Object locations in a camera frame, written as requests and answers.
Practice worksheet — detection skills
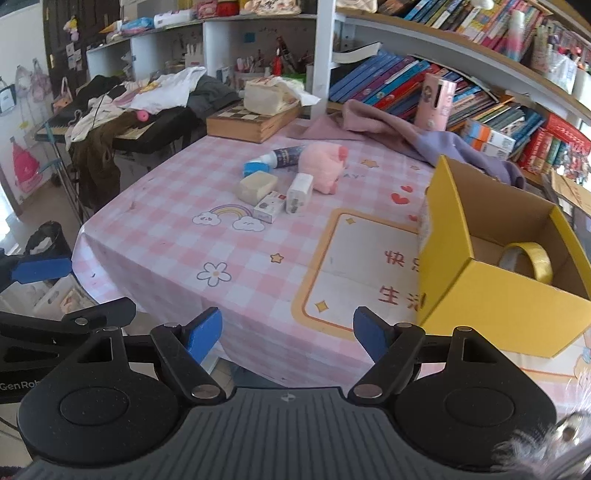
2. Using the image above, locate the blue small packet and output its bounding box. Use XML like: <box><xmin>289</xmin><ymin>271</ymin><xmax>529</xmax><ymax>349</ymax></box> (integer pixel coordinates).
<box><xmin>242</xmin><ymin>161</ymin><xmax>271</xmax><ymax>177</ymax></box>

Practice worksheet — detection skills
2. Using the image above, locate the wooden chess box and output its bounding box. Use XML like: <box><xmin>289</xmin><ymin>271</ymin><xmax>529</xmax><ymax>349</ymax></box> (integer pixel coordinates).
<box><xmin>206</xmin><ymin>104</ymin><xmax>303</xmax><ymax>144</ymax></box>

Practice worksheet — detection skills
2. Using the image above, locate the pink cylindrical case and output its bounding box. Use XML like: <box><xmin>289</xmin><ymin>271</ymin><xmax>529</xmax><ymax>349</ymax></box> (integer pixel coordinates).
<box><xmin>414</xmin><ymin>74</ymin><xmax>456</xmax><ymax>131</ymax></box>

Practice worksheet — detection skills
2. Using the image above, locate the white blue bottle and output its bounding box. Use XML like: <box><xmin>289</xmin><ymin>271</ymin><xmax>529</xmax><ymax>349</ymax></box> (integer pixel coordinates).
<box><xmin>253</xmin><ymin>145</ymin><xmax>305</xmax><ymax>169</ymax></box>

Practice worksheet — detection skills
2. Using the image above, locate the pink checkered tablecloth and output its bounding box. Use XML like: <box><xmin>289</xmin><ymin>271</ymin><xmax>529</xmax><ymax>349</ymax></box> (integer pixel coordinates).
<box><xmin>73</xmin><ymin>137</ymin><xmax>590</xmax><ymax>411</ymax></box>

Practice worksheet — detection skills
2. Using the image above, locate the beige soap block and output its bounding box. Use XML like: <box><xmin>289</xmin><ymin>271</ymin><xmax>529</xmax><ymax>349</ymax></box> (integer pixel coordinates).
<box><xmin>236</xmin><ymin>171</ymin><xmax>278</xmax><ymax>206</ymax></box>

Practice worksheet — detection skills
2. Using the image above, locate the red thick dictionary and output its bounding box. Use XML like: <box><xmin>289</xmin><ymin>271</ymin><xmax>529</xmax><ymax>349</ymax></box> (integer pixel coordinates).
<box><xmin>546</xmin><ymin>113</ymin><xmax>591</xmax><ymax>156</ymax></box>

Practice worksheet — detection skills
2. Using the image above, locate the orange blue box lower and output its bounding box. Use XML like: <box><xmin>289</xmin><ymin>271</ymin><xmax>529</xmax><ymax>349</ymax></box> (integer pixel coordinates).
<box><xmin>463</xmin><ymin>136</ymin><xmax>510</xmax><ymax>160</ymax></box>

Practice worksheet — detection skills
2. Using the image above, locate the red white small box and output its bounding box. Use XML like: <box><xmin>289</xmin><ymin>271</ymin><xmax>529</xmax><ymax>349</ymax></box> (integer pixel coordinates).
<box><xmin>252</xmin><ymin>191</ymin><xmax>287</xmax><ymax>224</ymax></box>

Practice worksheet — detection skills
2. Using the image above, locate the yellow tape roll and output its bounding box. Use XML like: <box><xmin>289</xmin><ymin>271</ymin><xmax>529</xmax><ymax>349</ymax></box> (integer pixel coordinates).
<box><xmin>497</xmin><ymin>242</ymin><xmax>553</xmax><ymax>285</ymax></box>

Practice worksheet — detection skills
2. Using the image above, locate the pink plush toy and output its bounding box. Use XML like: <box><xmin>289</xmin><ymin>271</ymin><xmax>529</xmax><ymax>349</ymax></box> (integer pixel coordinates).
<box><xmin>298</xmin><ymin>142</ymin><xmax>349</xmax><ymax>195</ymax></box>

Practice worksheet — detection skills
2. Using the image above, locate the tissue pack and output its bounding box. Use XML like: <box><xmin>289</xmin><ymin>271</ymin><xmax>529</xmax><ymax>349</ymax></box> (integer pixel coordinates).
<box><xmin>243</xmin><ymin>76</ymin><xmax>321</xmax><ymax>116</ymax></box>

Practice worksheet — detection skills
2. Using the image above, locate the pink purple cloth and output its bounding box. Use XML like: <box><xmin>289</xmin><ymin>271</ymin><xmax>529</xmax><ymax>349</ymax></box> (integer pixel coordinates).
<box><xmin>290</xmin><ymin>100</ymin><xmax>526</xmax><ymax>189</ymax></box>

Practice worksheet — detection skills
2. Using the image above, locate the white garment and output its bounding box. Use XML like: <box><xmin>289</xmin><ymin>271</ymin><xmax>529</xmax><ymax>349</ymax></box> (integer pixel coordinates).
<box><xmin>119</xmin><ymin>66</ymin><xmax>206</xmax><ymax>115</ymax></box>

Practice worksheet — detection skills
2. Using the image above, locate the white bookshelf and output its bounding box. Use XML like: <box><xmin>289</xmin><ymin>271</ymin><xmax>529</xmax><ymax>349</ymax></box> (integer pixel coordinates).
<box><xmin>85</xmin><ymin>0</ymin><xmax>591</xmax><ymax>126</ymax></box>

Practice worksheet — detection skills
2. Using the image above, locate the white power adapter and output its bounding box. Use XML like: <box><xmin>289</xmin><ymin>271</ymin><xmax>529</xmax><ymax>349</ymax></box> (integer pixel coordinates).
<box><xmin>286</xmin><ymin>173</ymin><xmax>314</xmax><ymax>215</ymax></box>

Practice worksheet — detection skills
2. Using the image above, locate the orange blue box upper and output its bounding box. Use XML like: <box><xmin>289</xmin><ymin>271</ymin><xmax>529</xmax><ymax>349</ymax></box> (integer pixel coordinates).
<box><xmin>461</xmin><ymin>119</ymin><xmax>516</xmax><ymax>153</ymax></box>

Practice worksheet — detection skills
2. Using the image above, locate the orange blue box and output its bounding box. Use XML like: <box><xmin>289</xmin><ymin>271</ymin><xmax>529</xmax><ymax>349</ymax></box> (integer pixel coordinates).
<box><xmin>461</xmin><ymin>119</ymin><xmax>516</xmax><ymax>153</ymax></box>
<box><xmin>463</xmin><ymin>136</ymin><xmax>510</xmax><ymax>160</ymax></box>

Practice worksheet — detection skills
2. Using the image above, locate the yellow cardboard box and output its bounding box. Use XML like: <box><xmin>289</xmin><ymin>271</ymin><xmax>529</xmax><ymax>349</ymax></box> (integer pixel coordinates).
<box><xmin>418</xmin><ymin>157</ymin><xmax>590</xmax><ymax>358</ymax></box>

